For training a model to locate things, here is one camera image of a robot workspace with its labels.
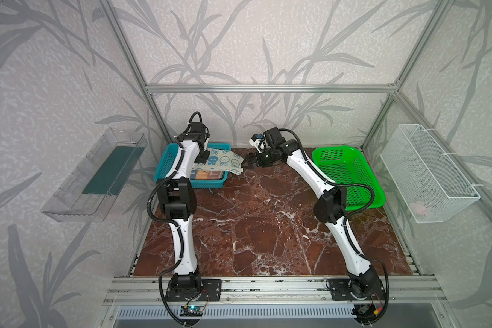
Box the blue bunny towel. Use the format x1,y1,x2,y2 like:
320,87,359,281
193,148,244,175

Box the teal plastic basket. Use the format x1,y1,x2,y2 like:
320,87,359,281
154,143,232,189

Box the striped multicolour rabbit towel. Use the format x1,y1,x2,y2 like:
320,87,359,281
190,169,225,181

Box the green plastic basket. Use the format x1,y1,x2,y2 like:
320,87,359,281
312,146,386,209

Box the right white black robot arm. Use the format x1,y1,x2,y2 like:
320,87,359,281
241,127,383,300

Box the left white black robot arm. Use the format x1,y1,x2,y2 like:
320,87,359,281
146,112,210,294

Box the green lit circuit board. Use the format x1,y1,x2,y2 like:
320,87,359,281
179,305,204,317

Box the clear plastic wall shelf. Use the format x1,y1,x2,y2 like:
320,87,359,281
42,128,148,223

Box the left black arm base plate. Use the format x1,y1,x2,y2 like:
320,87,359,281
165,279,222,302

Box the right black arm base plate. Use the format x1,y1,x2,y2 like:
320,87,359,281
326,278,386,301

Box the pink item in wire basket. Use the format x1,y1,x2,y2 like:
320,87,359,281
409,201,430,217

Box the white wire mesh basket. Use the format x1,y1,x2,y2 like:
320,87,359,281
381,124,481,224

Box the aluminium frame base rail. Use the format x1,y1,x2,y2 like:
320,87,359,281
94,276,459,327

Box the right wired connector board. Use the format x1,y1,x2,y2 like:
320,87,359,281
353,304,382,320

